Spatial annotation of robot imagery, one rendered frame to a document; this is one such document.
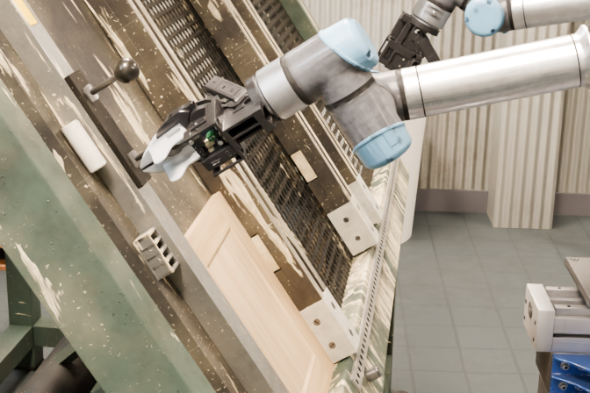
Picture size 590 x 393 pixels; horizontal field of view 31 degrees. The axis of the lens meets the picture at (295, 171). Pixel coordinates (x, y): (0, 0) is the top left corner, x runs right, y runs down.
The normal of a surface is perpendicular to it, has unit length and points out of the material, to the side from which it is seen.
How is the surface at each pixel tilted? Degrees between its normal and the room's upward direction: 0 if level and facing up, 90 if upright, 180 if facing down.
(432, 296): 0
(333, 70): 91
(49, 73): 90
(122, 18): 90
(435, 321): 0
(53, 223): 90
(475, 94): 110
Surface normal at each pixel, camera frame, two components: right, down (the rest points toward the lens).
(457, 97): 0.00, 0.60
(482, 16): -0.27, 0.27
